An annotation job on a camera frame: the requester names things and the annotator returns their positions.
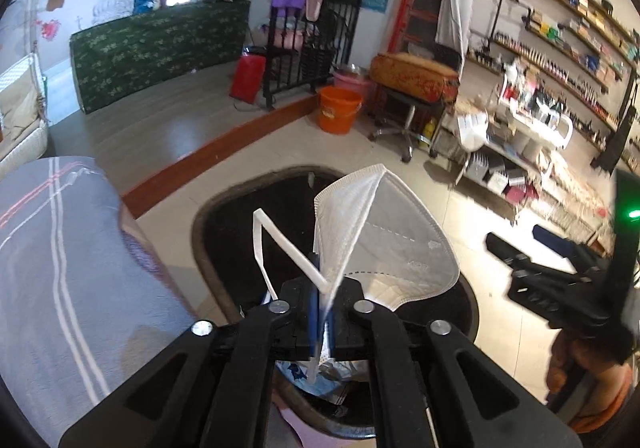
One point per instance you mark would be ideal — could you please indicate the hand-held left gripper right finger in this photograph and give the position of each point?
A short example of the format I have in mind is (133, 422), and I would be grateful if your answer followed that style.
(390, 358)

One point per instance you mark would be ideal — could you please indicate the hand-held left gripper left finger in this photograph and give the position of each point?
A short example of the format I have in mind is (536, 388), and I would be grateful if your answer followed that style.
(314, 328)

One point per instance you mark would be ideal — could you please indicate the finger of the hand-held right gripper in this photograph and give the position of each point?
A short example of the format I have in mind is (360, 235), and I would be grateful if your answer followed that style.
(555, 255)
(565, 300)

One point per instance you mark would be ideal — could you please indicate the white face mask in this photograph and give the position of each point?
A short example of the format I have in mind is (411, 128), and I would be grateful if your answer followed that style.
(390, 238)

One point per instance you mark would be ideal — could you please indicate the dark brown trash bin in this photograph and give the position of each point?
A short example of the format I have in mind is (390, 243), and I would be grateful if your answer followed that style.
(230, 238)

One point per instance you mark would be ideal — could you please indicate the person's right forearm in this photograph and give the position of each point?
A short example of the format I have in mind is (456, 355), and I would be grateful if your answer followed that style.
(595, 388)

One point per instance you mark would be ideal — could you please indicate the white blue plastic wrapper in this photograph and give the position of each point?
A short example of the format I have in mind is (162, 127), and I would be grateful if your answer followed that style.
(340, 373)

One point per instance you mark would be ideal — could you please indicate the white product cart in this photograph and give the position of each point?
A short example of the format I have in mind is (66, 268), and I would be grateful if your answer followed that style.
(525, 138)

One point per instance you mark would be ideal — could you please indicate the white bag on cart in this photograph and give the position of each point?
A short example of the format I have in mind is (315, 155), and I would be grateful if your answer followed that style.
(471, 131)

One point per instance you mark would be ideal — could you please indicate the yellow bottle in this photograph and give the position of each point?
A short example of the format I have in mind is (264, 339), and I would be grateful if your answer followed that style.
(429, 128)

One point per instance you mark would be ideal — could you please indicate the swivel stool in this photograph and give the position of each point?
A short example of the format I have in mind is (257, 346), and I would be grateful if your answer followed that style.
(407, 128)

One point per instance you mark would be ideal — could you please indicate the orange bucket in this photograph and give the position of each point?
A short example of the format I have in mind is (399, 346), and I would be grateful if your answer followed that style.
(339, 111)

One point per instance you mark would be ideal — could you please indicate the orange patterned cushion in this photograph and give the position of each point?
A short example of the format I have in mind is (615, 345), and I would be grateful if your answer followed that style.
(412, 78)

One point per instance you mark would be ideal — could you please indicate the pink plastic basin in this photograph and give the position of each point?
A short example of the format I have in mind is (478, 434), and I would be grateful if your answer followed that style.
(362, 86)

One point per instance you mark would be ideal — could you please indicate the grey striped blanket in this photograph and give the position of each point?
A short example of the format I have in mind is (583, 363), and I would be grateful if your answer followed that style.
(65, 278)

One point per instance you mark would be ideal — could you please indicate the red bag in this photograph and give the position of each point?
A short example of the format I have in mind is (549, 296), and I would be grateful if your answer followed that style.
(247, 78)

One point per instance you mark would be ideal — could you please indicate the metal basin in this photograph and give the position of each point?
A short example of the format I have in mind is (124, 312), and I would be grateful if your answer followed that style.
(352, 69)

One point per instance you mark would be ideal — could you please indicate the pink basin in rack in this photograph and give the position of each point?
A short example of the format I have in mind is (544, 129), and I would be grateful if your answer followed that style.
(287, 39)

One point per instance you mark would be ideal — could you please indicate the black metal rack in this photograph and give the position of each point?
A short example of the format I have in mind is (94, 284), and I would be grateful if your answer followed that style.
(340, 38)

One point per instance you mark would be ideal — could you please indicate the green patterned counter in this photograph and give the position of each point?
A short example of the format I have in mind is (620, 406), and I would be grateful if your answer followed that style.
(150, 53)

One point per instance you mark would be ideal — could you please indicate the blue bag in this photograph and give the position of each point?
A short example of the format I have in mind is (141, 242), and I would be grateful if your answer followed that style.
(146, 3)

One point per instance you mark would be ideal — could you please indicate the wall shelves of products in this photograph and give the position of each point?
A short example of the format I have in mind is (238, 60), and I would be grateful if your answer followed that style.
(565, 18)

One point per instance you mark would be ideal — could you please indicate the blue wall sign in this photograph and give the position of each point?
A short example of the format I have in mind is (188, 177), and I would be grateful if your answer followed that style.
(376, 1)

